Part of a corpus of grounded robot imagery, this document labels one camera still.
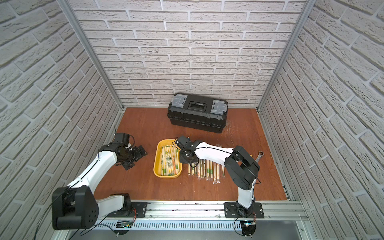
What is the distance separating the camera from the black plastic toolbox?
94cm

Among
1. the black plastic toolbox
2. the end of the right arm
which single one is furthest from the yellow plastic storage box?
the black plastic toolbox

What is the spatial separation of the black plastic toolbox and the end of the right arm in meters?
→ 0.26

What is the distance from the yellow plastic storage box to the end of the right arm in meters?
0.02

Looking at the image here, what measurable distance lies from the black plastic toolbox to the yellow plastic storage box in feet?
0.64

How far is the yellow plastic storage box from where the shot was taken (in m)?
0.84

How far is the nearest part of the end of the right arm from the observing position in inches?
25.3

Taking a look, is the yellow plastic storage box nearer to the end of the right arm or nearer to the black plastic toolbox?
the end of the right arm
